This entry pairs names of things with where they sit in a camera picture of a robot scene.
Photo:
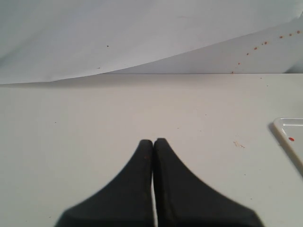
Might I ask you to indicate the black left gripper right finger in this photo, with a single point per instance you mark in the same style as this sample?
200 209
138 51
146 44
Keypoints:
183 200

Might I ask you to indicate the white rectangular plastic tray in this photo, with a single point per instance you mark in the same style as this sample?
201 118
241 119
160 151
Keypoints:
291 127

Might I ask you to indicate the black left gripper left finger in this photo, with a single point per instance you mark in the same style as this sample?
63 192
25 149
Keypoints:
126 201

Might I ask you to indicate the white backdrop sheet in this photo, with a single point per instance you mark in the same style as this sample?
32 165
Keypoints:
49 40

